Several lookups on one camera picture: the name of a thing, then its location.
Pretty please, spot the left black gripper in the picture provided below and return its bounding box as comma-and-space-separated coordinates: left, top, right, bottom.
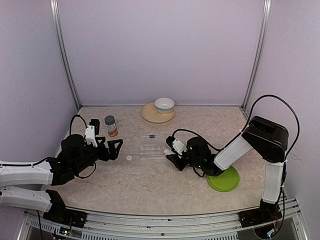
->
73, 136, 123, 174

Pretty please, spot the small white pill bottle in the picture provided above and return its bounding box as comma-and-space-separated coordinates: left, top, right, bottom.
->
163, 148, 175, 156

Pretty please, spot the clear plastic pill organizer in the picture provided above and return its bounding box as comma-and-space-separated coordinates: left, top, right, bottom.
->
139, 134, 165, 157

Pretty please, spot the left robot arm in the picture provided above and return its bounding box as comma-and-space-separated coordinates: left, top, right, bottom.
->
0, 134, 123, 223

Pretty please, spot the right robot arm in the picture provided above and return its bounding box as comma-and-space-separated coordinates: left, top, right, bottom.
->
163, 116, 289, 222

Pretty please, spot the orange pill bottle grey cap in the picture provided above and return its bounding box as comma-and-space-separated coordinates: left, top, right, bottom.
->
104, 115, 118, 137

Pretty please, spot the green round plate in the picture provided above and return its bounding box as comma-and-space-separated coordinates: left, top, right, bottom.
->
206, 166, 240, 193

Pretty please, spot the beige round plate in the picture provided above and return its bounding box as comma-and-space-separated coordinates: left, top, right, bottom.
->
141, 102, 175, 124

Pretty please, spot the white ceramic bowl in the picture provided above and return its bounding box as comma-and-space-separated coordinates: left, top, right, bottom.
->
154, 97, 175, 113

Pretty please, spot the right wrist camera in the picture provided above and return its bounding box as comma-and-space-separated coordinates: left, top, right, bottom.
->
165, 136, 187, 155

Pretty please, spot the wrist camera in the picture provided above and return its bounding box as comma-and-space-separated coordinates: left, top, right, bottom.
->
165, 136, 187, 155
84, 118, 100, 148

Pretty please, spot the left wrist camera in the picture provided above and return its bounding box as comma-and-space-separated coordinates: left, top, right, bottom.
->
84, 118, 100, 148

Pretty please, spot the front aluminium rail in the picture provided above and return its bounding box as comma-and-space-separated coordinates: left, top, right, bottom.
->
16, 198, 309, 240

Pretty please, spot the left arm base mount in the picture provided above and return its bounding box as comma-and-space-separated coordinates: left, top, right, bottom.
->
43, 189, 87, 229

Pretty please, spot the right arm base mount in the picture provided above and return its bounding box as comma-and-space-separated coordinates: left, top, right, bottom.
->
238, 200, 283, 228

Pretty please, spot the left aluminium frame post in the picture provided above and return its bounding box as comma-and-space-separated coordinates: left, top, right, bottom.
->
50, 0, 82, 112

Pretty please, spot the aluminium frame post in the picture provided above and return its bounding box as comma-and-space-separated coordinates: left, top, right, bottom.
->
50, 0, 82, 112
241, 0, 272, 111

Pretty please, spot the right aluminium frame post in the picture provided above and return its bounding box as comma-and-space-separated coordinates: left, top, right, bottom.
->
241, 0, 272, 111

